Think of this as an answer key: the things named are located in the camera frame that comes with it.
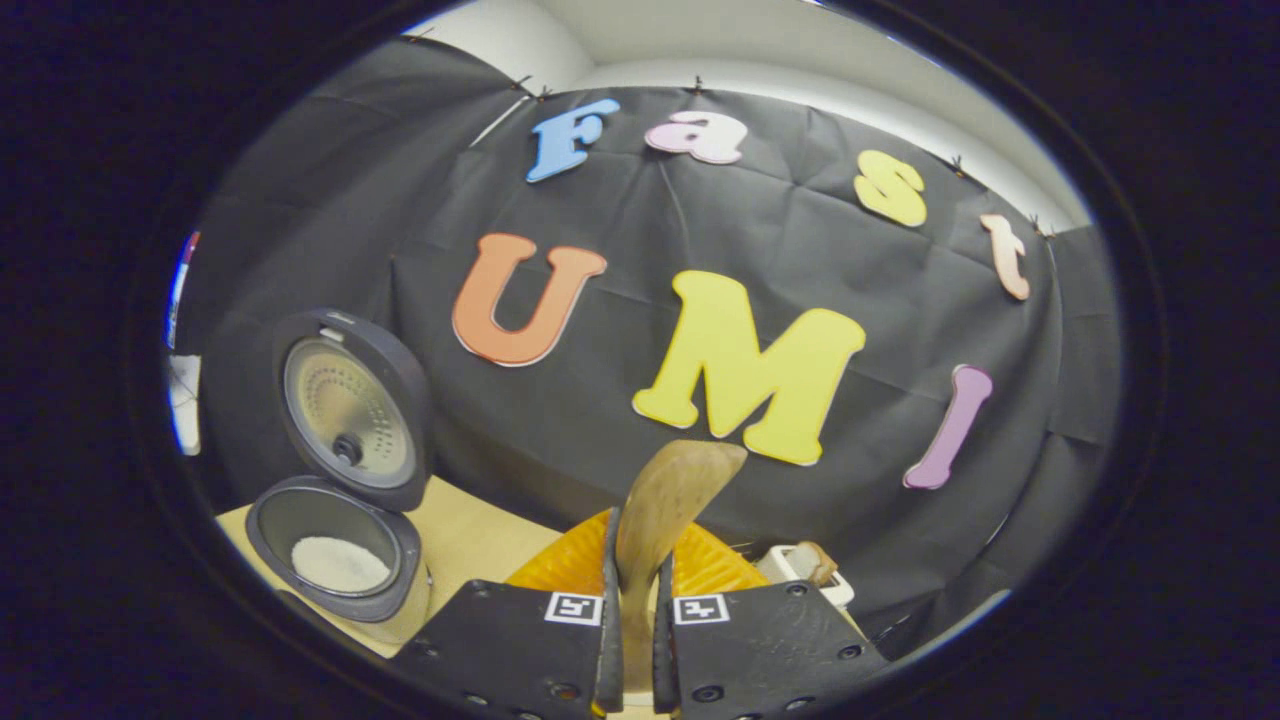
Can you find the computer monitor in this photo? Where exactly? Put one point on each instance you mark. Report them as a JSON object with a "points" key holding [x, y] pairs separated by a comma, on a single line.
{"points": [[180, 290]]}

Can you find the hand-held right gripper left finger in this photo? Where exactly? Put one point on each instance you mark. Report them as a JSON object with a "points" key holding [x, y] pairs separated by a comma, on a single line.
{"points": [[520, 650]]}

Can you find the small white rice heap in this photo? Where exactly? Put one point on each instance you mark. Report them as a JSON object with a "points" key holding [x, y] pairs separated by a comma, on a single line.
{"points": [[340, 565]]}

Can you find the dark silver rice cooker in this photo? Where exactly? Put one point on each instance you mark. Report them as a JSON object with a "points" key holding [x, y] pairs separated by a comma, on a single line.
{"points": [[350, 420]]}

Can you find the white side table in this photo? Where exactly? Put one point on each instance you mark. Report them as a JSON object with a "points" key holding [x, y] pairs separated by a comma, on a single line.
{"points": [[185, 405]]}

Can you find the black backdrop cloth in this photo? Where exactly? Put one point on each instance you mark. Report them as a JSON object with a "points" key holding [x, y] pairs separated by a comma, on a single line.
{"points": [[800, 250]]}

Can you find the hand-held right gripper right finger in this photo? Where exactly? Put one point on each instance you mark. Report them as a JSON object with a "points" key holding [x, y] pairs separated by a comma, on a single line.
{"points": [[770, 650]]}

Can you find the white toaster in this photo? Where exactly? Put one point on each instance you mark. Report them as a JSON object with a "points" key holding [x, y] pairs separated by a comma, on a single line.
{"points": [[785, 575]]}

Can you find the wooden spoon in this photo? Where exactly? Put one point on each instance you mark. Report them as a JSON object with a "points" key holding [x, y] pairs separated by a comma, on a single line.
{"points": [[665, 500]]}

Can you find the brown bread slice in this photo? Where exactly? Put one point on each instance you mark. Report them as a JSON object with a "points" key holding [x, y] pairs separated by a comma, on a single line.
{"points": [[818, 562]]}

